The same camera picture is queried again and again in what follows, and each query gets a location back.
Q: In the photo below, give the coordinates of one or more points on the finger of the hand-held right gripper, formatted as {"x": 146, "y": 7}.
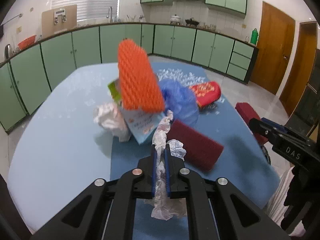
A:
{"x": 260, "y": 128}

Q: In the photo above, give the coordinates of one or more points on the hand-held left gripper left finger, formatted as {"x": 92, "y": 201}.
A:
{"x": 153, "y": 170}

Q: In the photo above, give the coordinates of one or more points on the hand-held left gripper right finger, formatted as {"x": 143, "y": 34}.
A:
{"x": 168, "y": 170}

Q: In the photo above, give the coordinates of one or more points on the dark red scouring pad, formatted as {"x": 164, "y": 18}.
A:
{"x": 246, "y": 111}
{"x": 197, "y": 147}

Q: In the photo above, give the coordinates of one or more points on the white paper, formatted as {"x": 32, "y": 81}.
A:
{"x": 161, "y": 135}

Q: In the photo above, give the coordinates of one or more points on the red patterned packet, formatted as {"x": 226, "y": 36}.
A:
{"x": 207, "y": 92}

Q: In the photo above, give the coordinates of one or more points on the white tissue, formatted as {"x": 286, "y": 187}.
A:
{"x": 110, "y": 117}

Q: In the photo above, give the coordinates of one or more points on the blue plastic bag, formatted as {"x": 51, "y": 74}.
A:
{"x": 180, "y": 97}

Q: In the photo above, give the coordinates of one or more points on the person's right hand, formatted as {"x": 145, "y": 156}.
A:
{"x": 296, "y": 197}

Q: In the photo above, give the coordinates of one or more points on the blue floral table runner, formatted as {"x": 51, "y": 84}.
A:
{"x": 225, "y": 120}

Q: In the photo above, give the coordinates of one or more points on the light blue flat box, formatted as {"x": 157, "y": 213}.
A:
{"x": 142, "y": 125}

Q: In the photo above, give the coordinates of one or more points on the wooden door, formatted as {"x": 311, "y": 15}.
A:
{"x": 300, "y": 75}
{"x": 272, "y": 47}

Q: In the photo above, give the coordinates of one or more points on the green carton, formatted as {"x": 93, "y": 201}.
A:
{"x": 115, "y": 92}

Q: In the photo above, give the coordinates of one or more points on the green thermos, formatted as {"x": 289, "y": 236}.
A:
{"x": 254, "y": 37}

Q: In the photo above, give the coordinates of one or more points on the orange foam net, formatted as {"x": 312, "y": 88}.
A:
{"x": 137, "y": 80}

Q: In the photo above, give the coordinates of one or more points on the light blue tablecloth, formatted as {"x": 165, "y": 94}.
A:
{"x": 62, "y": 130}

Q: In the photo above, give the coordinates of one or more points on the white pot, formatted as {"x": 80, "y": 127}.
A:
{"x": 175, "y": 20}

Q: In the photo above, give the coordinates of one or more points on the green base cabinets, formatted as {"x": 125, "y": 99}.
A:
{"x": 87, "y": 47}

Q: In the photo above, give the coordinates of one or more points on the metal faucet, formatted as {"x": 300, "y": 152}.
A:
{"x": 110, "y": 12}

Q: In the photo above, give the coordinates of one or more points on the cardboard board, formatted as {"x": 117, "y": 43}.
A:
{"x": 58, "y": 26}

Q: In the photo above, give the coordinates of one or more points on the orange basin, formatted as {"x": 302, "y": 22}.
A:
{"x": 27, "y": 42}

